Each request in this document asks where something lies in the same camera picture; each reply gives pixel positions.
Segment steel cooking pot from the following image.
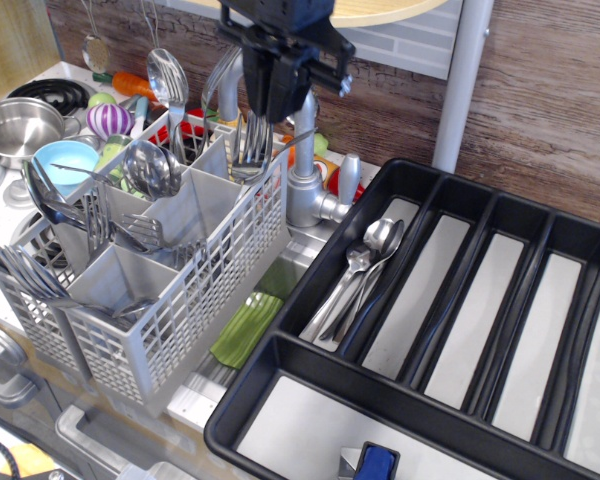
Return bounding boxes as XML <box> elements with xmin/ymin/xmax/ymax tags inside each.
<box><xmin>0</xmin><ymin>97</ymin><xmax>82</xmax><ymax>169</ymax></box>

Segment light blue plastic bowl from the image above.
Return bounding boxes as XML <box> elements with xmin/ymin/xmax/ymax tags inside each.
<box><xmin>34</xmin><ymin>140</ymin><xmax>100</xmax><ymax>196</ymax></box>

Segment steel spoon in tray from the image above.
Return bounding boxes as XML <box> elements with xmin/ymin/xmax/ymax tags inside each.
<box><xmin>300</xmin><ymin>239</ymin><xmax>378</xmax><ymax>342</ymax></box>
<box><xmin>299</xmin><ymin>217</ymin><xmax>399</xmax><ymax>341</ymax></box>

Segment hanging steel strainer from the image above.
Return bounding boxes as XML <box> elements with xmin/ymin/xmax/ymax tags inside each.
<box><xmin>81</xmin><ymin>0</ymin><xmax>110</xmax><ymax>74</ymax></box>

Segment steel knives bunch front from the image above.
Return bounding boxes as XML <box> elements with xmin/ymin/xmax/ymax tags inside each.
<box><xmin>0</xmin><ymin>246</ymin><xmax>69</xmax><ymax>299</ymax></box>

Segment small steel spoon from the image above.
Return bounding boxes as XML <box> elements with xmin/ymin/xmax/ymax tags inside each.
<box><xmin>319</xmin><ymin>218</ymin><xmax>405</xmax><ymax>341</ymax></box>

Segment silver toy faucet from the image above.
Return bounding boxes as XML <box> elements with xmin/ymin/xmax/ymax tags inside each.
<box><xmin>216</xmin><ymin>54</ymin><xmax>362</xmax><ymax>229</ymax></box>

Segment steel forks bunch back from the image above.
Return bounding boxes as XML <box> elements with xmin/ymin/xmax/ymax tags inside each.
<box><xmin>228</xmin><ymin>109</ymin><xmax>315</xmax><ymax>185</ymax></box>

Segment white metal post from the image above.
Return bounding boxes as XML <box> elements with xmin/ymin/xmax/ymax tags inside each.
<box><xmin>432</xmin><ymin>0</ymin><xmax>494</xmax><ymax>173</ymax></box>

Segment toy carrot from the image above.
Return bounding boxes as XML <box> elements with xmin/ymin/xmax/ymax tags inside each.
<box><xmin>92</xmin><ymin>71</ymin><xmax>157</xmax><ymax>102</ymax></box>

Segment purple striped toy egg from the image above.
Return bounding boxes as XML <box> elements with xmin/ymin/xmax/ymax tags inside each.
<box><xmin>86</xmin><ymin>103</ymin><xmax>134</xmax><ymax>140</ymax></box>

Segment black cutlery tray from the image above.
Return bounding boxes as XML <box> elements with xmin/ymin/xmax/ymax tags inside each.
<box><xmin>204</xmin><ymin>159</ymin><xmax>600</xmax><ymax>479</ymax></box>

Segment steel fork middle compartment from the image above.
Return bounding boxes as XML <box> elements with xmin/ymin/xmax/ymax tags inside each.
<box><xmin>81</xmin><ymin>183</ymin><xmax>111</xmax><ymax>263</ymax></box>

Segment large slotted steel spoon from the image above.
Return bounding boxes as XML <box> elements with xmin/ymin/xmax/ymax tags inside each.
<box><xmin>122</xmin><ymin>139</ymin><xmax>182</xmax><ymax>200</ymax></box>

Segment large dark steel ladle spoon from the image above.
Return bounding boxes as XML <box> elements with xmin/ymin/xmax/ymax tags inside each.
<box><xmin>22</xmin><ymin>161</ymin><xmax>86</xmax><ymax>231</ymax></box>

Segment blue clamp object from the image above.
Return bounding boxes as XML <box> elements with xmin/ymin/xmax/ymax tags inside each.
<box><xmin>337</xmin><ymin>441</ymin><xmax>400</xmax><ymax>480</ymax></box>

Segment grey plastic cutlery basket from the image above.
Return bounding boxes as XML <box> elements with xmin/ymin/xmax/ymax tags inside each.
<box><xmin>0</xmin><ymin>110</ymin><xmax>291</xmax><ymax>419</ymax></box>

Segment black stove burner coil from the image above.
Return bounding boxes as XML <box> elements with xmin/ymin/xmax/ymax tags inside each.
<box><xmin>7</xmin><ymin>79</ymin><xmax>90</xmax><ymax>116</ymax></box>

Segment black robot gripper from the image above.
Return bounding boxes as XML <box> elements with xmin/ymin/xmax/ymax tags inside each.
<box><xmin>219</xmin><ymin>1</ymin><xmax>355</xmax><ymax>123</ymax></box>

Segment wooden round shelf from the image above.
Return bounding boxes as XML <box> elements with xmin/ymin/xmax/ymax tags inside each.
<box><xmin>193</xmin><ymin>0</ymin><xmax>444</xmax><ymax>32</ymax></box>

